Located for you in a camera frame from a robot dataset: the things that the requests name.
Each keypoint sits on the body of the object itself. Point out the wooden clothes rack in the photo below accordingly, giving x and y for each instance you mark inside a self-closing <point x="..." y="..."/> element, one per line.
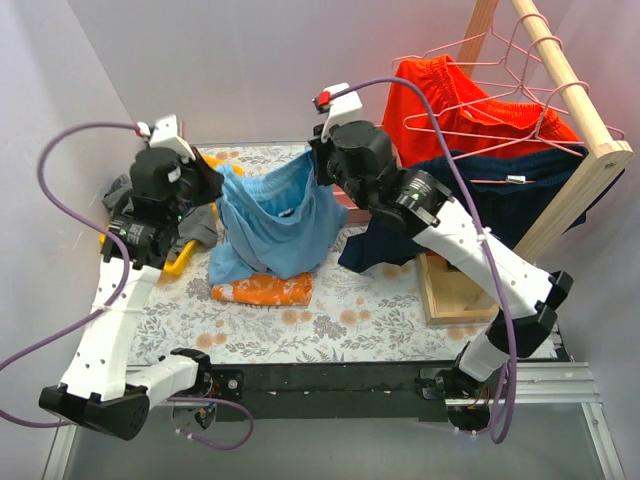
<point x="580" y="179"/>

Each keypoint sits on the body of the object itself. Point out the floral patterned table mat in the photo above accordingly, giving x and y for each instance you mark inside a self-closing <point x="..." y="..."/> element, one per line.
<point x="374" y="316"/>

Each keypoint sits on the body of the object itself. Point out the orange tie-dye folded shorts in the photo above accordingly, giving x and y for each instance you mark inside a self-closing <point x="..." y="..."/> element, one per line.
<point x="266" y="290"/>

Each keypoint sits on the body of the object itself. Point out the light blue shorts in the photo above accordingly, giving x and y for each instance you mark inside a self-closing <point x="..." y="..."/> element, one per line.
<point x="281" y="223"/>

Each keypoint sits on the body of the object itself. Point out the pink hanger holding navy shorts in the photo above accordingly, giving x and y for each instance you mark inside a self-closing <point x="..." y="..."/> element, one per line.
<point x="508" y="180"/>

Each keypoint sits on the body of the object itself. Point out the navy blue shorts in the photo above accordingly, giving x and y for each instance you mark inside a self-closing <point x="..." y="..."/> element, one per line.
<point x="508" y="210"/>

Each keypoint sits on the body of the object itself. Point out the grey shorts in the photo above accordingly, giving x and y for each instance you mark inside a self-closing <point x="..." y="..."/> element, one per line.
<point x="173" y="213"/>

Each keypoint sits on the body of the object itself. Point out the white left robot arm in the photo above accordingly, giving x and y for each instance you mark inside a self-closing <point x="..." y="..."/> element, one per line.
<point x="96" y="391"/>

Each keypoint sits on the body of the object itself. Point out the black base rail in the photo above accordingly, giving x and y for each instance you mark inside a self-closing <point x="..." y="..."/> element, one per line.
<point x="428" y="391"/>

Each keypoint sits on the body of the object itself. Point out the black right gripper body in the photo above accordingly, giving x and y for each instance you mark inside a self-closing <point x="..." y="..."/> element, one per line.
<point x="320" y="161"/>

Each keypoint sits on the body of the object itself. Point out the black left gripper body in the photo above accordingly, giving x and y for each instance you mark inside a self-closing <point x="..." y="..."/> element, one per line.
<point x="204" y="175"/>

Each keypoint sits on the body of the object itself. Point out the yellow plastic tray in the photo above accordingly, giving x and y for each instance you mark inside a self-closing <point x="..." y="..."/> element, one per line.
<point x="199" y="228"/>

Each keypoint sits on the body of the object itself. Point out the pink hanger under red shorts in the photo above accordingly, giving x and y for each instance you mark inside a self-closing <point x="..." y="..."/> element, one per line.
<point x="470" y="48"/>

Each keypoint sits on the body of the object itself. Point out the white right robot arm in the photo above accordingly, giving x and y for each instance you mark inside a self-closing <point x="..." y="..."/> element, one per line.
<point x="420" y="207"/>

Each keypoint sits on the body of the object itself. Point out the pink compartment organizer tray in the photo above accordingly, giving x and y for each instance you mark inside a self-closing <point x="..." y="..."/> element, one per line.
<point x="352" y="215"/>

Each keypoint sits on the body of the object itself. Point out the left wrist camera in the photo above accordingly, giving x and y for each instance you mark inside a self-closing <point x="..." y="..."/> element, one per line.
<point x="166" y="133"/>

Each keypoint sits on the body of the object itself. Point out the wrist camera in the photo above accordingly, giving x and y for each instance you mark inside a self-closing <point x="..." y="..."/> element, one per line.
<point x="166" y="133"/>
<point x="338" y="110"/>

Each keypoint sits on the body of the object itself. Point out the red-orange shorts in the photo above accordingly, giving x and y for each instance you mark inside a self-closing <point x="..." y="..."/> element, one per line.
<point x="465" y="120"/>

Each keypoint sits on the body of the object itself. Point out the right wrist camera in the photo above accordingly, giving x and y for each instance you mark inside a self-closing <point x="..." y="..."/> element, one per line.
<point x="338" y="110"/>

